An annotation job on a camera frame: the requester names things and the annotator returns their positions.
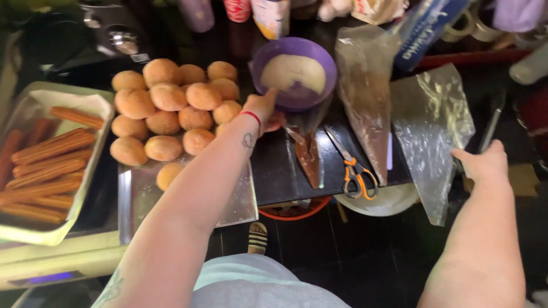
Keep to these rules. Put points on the person's right hand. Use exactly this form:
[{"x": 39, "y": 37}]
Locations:
[{"x": 486, "y": 164}]

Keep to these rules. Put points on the person's left hand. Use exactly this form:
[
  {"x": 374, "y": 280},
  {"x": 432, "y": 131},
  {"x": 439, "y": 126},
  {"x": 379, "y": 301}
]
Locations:
[{"x": 259, "y": 109}]

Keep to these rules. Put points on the dark metal tool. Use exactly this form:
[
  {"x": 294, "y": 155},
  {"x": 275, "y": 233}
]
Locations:
[{"x": 492, "y": 124}]

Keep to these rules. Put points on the purple plastic bowl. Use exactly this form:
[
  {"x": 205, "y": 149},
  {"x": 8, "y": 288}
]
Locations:
[{"x": 299, "y": 100}]

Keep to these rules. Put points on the white sugar in bowl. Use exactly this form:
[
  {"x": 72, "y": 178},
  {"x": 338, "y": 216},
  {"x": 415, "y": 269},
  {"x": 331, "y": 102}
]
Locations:
[{"x": 293, "y": 70}]

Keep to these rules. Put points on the empty clear plastic bag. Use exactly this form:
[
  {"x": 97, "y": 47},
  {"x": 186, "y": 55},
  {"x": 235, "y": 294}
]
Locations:
[{"x": 428, "y": 128}]

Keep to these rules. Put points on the small chocolate-filled piping bag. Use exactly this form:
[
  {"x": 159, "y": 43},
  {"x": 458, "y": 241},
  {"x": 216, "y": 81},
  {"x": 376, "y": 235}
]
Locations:
[{"x": 310, "y": 158}]

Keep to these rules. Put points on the pile of round sugared doughnuts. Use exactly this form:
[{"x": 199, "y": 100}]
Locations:
[{"x": 169, "y": 98}]

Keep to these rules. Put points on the white and yellow carton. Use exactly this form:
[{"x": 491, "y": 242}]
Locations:
[{"x": 270, "y": 19}]

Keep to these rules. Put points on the red can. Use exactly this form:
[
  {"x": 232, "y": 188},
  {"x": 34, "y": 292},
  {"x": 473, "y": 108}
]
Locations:
[{"x": 237, "y": 10}]

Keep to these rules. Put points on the red bar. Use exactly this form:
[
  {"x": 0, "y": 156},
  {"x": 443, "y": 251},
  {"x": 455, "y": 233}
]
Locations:
[{"x": 471, "y": 59}]

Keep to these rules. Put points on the white round plate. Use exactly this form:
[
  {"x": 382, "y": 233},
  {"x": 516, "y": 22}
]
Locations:
[{"x": 385, "y": 201}]

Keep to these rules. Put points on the large chocolate-filled piping bag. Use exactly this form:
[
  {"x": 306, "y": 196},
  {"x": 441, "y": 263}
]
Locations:
[{"x": 366, "y": 98}]

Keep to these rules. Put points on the white plastic bottle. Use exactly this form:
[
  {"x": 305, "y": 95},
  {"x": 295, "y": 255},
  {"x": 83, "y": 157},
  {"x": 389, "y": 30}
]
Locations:
[{"x": 531, "y": 66}]

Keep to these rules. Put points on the orange-rimmed bowl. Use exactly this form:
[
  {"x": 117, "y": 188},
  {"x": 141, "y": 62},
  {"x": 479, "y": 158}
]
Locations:
[{"x": 295, "y": 214}]

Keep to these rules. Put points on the purple bottle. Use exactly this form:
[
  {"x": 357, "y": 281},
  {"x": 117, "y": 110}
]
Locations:
[{"x": 197, "y": 15}]

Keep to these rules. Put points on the striped sandal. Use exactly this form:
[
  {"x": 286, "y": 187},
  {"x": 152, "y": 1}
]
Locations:
[{"x": 258, "y": 237}]

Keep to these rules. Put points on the roll of clear tape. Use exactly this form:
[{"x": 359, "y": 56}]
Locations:
[
  {"x": 488, "y": 28},
  {"x": 457, "y": 26}
]

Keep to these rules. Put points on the blue film wrap box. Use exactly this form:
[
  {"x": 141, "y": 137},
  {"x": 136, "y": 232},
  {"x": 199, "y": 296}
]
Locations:
[{"x": 421, "y": 34}]

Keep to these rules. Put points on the flat shiny metal tray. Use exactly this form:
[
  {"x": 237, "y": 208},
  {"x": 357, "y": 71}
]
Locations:
[{"x": 143, "y": 203}]

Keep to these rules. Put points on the purple cloth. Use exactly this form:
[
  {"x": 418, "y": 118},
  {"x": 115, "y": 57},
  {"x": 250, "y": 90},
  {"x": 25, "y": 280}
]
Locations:
[{"x": 518, "y": 15}]

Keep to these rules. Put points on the clear bag of food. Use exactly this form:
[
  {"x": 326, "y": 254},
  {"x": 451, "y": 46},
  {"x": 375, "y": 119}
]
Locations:
[{"x": 379, "y": 10}]

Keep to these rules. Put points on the person's light grey shirt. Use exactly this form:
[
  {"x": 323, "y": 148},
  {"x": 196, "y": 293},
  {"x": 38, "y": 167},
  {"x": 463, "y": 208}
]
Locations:
[{"x": 257, "y": 282}]

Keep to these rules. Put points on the white paper tray liner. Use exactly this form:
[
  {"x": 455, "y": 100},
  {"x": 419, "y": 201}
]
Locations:
[{"x": 83, "y": 100}]

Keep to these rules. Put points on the deep metal baking tray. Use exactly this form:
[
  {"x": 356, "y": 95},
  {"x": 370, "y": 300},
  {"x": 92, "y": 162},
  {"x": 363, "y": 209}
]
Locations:
[{"x": 92, "y": 171}]

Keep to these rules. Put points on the black appliance with knobs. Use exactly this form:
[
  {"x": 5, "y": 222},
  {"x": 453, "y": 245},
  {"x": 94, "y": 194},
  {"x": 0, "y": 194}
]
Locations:
[{"x": 85, "y": 38}]

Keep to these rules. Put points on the heap of brown churros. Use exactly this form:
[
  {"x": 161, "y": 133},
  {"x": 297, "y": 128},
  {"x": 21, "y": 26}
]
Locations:
[{"x": 47, "y": 171}]

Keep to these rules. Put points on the white digital kitchen scale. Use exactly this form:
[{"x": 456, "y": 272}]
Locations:
[{"x": 64, "y": 256}]

